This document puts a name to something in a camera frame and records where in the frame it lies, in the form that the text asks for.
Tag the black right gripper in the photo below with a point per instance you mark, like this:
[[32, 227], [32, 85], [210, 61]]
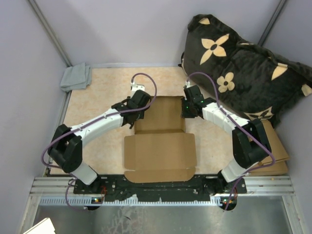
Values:
[[184, 114]]

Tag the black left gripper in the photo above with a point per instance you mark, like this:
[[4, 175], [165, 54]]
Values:
[[142, 114]]

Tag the brown cardboard box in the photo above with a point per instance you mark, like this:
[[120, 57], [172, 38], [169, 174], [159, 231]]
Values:
[[160, 150]]

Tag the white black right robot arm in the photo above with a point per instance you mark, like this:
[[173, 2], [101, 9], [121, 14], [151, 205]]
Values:
[[249, 139]]

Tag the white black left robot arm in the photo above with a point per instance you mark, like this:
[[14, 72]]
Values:
[[68, 142]]

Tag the black flower pattern cushion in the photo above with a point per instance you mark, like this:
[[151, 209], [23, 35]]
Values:
[[251, 80]]

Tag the grey folded cloth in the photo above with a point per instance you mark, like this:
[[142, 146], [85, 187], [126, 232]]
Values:
[[76, 77]]

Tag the stack of flat cardboard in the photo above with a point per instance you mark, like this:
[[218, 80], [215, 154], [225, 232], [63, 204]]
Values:
[[279, 152]]

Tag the white board corner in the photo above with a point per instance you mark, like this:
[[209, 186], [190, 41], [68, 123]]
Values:
[[43, 227]]

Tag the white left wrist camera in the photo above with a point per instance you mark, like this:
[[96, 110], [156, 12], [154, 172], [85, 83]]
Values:
[[135, 87]]

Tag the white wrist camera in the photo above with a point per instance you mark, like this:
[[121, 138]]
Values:
[[187, 85], [135, 87]]

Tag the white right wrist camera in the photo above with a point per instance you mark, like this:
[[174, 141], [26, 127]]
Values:
[[187, 85]]

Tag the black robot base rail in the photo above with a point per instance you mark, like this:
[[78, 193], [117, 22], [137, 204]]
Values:
[[200, 188]]

